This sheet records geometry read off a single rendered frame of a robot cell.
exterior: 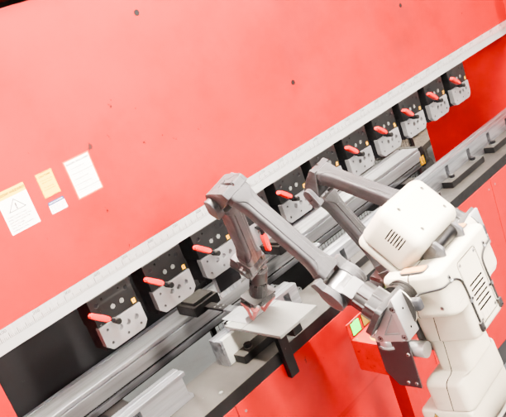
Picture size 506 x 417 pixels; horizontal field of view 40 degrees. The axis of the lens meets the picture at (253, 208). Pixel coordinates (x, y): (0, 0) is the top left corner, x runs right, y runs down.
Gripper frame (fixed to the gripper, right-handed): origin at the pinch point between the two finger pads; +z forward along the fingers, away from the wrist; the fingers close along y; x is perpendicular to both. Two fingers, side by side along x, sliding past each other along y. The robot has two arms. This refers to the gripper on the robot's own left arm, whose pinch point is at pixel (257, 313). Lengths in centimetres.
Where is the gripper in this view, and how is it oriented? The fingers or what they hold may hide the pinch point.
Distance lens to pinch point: 229.4
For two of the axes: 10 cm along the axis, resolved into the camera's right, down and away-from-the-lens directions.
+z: -0.1, 8.0, 6.0
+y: -6.8, 4.4, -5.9
